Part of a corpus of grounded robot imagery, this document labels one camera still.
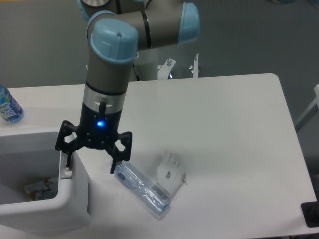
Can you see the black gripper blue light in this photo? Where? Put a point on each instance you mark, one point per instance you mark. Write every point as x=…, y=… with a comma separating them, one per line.
x=98, y=132

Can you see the white push-lid trash can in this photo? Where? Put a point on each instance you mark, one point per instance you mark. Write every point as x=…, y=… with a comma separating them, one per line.
x=28, y=156

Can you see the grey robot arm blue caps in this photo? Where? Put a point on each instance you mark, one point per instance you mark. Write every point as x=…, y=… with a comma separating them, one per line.
x=117, y=30

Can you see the trash inside the can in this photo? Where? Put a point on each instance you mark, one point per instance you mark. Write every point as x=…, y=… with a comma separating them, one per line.
x=42, y=190

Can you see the crumpled white plastic bag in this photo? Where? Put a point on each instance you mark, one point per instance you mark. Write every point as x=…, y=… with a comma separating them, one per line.
x=170, y=174

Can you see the blue labelled water bottle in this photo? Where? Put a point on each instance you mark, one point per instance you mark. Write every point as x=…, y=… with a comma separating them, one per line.
x=10, y=109

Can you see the empty clear plastic bottle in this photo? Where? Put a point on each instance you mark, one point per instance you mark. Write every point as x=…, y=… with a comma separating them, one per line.
x=143, y=188

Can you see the black clamp at table edge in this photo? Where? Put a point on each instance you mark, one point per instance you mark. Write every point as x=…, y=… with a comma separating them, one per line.
x=311, y=213

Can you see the white robot pedestal with brackets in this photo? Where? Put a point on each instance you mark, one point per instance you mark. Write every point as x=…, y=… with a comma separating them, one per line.
x=162, y=67

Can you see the white frame at right edge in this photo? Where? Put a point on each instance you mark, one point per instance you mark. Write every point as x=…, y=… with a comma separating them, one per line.
x=309, y=112

